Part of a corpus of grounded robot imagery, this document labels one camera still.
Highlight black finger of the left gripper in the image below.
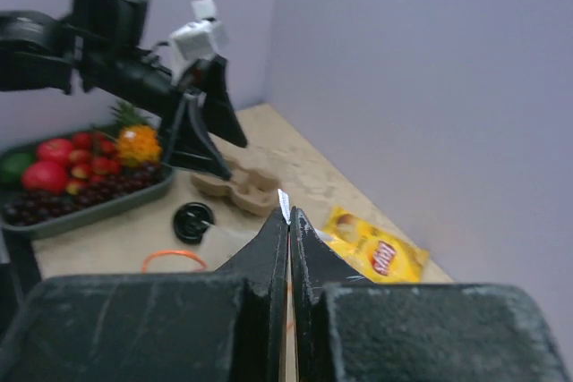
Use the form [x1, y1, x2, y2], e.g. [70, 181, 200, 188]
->
[201, 55, 248, 148]
[169, 99, 231, 179]

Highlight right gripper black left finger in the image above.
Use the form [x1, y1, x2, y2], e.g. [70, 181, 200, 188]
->
[1, 209, 288, 381]

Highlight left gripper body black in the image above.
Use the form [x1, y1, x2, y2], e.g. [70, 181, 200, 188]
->
[153, 60, 209, 163]

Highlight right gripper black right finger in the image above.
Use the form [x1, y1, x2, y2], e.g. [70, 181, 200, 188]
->
[290, 208, 571, 381]

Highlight cardboard cup carrier tray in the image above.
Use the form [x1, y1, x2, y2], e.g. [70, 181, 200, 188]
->
[190, 156, 281, 217]

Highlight single white straw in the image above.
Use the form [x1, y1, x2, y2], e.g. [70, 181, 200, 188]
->
[278, 189, 291, 225]

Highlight brown paper takeout bag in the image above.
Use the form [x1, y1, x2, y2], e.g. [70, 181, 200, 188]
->
[141, 226, 257, 273]

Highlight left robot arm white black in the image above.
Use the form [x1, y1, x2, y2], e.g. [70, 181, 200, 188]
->
[1, 0, 248, 180]

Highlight toy pineapple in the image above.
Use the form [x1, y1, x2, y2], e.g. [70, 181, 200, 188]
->
[111, 100, 162, 167]

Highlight yellow Lays chips bag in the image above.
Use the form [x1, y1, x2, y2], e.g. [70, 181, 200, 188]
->
[321, 207, 430, 284]

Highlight small red fruits cluster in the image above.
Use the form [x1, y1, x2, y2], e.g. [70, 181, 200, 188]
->
[66, 131, 122, 196]

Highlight grey fruit tray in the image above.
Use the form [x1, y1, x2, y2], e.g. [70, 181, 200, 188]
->
[1, 128, 176, 241]

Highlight large red apple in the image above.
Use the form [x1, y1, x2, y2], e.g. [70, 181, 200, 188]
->
[36, 138, 75, 167]

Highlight dark grapes bunch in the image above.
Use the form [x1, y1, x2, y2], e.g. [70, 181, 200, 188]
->
[1, 162, 166, 226]

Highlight green lime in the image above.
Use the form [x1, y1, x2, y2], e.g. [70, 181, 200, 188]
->
[1, 152, 36, 185]

